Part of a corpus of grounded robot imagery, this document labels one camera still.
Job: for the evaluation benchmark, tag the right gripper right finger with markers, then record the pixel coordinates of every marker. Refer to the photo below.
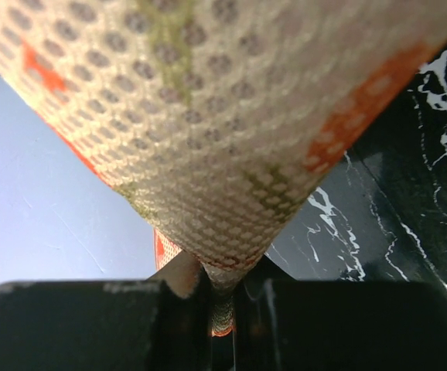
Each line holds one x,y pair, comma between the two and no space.
340,325

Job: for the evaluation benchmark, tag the pink mesh laundry bag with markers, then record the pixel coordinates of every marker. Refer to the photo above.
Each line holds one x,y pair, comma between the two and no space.
215,120

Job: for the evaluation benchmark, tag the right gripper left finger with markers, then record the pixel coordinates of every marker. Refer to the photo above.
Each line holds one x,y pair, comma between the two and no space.
102,325

